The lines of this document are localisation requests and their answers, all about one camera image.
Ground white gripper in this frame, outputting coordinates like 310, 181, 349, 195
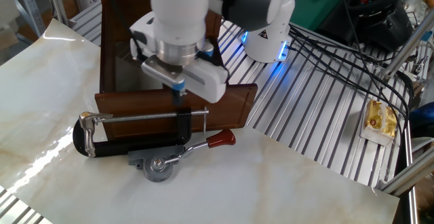
129, 11, 230, 107

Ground black C-clamp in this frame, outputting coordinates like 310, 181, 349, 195
72, 107, 210, 159

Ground brown wooden cabinet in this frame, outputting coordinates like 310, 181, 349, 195
94, 0, 258, 142

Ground grey crank with red knob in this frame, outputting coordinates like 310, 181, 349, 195
127, 128, 237, 184

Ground marble pattern mat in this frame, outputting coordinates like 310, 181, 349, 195
0, 18, 401, 224

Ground green mat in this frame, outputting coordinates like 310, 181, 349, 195
288, 0, 344, 32

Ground perforated grey shelf upright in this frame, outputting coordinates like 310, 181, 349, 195
12, 0, 47, 38

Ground yellow snack packet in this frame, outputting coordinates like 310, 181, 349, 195
359, 99, 399, 147

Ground black steering wheel controller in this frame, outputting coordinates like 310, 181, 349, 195
317, 0, 415, 52

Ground dark blue object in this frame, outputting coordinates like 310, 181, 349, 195
408, 101, 434, 139

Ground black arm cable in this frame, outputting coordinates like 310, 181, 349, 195
107, 0, 149, 62

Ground black table cable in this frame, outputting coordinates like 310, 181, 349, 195
335, 0, 387, 89
287, 25, 408, 140

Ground aluminium frame post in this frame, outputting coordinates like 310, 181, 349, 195
43, 0, 71, 26
376, 148, 434, 197
378, 13, 434, 82

